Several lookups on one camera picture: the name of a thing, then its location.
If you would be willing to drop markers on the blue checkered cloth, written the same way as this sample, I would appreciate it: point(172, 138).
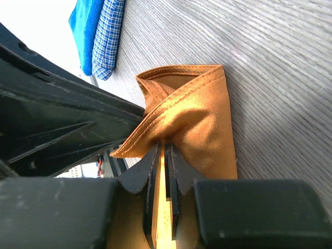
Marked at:
point(106, 39)

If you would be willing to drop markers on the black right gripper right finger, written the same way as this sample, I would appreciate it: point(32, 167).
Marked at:
point(246, 213)

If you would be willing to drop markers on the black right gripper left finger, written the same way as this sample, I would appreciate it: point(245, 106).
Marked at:
point(46, 212)

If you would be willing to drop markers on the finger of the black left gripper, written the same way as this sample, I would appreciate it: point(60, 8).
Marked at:
point(45, 139)
point(28, 75)

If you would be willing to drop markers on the orange satin napkin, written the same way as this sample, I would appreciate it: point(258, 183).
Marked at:
point(188, 107)

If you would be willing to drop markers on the blue towel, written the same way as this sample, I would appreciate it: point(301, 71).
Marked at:
point(83, 22)

